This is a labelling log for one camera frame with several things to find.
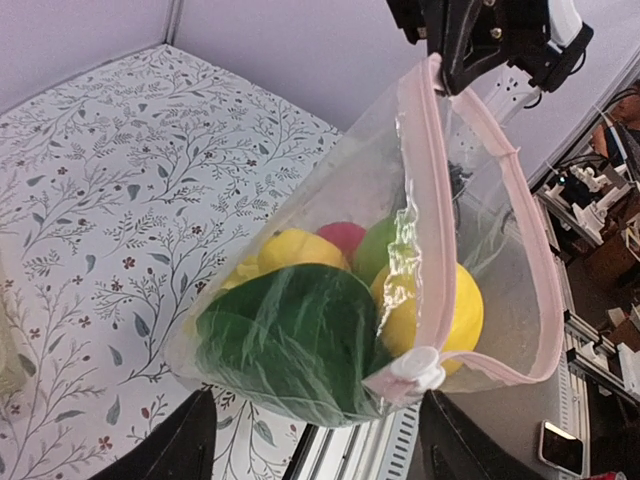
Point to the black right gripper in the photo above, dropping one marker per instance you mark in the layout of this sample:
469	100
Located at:
467	36

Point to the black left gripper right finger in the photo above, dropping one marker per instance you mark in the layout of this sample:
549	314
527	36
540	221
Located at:
486	435

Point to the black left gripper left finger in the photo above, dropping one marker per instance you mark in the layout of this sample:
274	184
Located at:
181	447

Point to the green toy leaf vegetable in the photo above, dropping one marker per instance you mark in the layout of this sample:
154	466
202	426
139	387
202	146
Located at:
300	342

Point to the yellow toy lemon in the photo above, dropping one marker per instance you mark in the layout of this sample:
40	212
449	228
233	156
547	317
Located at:
407	317

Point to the clear zip top bag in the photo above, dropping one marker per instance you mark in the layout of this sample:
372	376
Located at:
411	259

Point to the green toy apple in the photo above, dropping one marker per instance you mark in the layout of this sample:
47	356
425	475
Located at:
390	240

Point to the orange yellow toy mango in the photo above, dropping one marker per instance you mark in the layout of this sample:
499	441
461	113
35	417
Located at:
295	247

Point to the red toy food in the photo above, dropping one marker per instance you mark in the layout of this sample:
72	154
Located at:
347	236

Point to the toy napa cabbage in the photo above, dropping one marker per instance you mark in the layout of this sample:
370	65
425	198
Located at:
245	271

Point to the black smartphone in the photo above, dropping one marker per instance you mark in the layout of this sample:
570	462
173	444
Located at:
560	450

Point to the pale green plastic basket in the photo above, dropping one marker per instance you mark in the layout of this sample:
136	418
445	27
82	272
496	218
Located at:
13	375

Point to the floral patterned table mat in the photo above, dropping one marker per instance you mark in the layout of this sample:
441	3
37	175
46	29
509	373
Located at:
123	191

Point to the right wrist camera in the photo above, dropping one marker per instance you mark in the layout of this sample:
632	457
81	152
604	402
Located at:
550	40

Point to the left aluminium frame post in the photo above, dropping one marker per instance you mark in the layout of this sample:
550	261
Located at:
172	21

